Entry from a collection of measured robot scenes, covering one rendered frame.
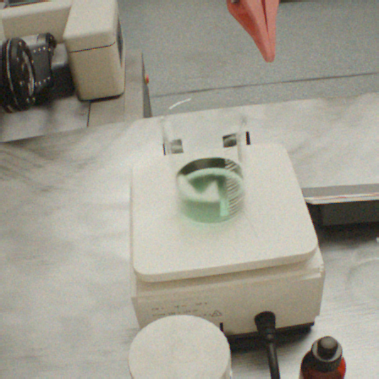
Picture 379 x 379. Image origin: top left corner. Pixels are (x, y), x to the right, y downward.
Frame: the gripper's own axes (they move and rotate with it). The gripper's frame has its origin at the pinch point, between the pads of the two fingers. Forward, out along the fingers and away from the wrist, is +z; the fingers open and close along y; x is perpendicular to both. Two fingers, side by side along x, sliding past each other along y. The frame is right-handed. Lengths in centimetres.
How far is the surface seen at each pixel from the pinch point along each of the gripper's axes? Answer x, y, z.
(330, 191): 7.7, 4.7, 11.5
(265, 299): -5.4, -4.3, 19.7
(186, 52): 185, -2, -83
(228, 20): 205, 22, -107
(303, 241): -7.4, -1.5, 16.4
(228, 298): -6.0, -6.7, 19.2
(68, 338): -0.2, -19.3, 21.1
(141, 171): -1.5, -11.6, 9.1
